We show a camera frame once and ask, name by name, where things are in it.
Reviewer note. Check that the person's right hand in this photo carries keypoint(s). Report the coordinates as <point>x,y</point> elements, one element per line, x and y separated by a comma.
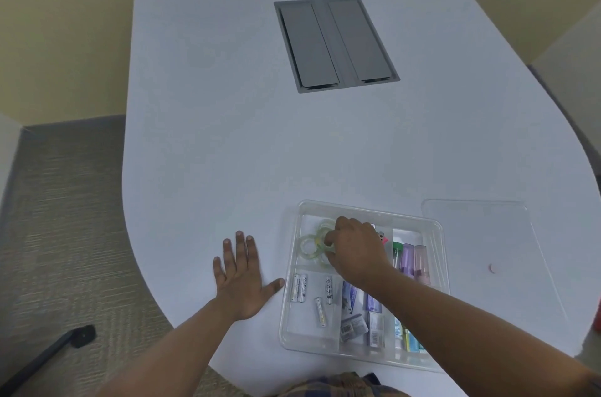
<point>359,253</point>

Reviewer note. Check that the person's left hand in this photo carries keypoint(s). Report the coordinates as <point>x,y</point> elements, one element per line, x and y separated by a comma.
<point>240,291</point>

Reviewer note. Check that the person's left middle finger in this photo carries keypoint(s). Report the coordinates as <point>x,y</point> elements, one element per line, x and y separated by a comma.
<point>240,249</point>

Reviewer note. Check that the person's right fingers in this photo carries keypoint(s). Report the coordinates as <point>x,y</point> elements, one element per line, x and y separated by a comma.
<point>334,242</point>

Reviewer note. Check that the person's left little finger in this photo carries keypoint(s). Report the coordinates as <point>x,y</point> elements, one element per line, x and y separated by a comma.
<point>219,271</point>

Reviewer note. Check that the person's left thumb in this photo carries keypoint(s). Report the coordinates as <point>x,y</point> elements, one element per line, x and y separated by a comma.
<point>274,287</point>

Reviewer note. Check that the clear tape roll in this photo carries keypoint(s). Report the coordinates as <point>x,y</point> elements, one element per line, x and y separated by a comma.
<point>320,236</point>
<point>308,247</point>

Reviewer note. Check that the person's left forearm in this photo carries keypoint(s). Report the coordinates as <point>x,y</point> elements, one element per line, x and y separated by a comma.
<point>173,354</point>

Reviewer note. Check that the person's right forearm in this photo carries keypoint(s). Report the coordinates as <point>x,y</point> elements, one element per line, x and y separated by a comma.
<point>469,340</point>

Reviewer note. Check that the small animal figure eraser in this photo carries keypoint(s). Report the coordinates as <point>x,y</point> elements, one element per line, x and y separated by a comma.
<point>383,237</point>

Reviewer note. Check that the clear plastic organizer tray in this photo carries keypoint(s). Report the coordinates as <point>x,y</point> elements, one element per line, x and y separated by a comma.
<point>310,326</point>

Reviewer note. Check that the blue wrapped eraser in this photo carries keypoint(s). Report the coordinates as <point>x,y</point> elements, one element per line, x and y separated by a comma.
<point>349,294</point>

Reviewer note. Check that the green cap highlighter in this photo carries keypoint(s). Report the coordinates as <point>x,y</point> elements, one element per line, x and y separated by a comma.
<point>397,255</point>

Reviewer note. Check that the purple wrapped eraser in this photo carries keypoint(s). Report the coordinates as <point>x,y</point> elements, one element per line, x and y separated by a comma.
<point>373,303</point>

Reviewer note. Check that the purple cap highlighter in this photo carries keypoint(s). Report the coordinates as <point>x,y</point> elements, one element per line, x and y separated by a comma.
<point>407,259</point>

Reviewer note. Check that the pink cap highlighter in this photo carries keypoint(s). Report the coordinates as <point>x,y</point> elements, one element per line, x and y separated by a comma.
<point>421,263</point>

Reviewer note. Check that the white wrapped eraser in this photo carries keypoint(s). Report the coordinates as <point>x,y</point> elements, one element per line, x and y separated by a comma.
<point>376,331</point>

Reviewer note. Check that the plaid shirt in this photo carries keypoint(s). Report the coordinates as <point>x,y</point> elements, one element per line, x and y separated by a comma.
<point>338,386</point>

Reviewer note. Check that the clear plastic lid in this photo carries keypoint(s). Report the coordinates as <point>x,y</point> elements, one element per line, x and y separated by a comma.
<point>488,242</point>

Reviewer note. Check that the black chair leg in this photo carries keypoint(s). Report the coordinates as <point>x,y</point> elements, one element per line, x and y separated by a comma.
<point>47,354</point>

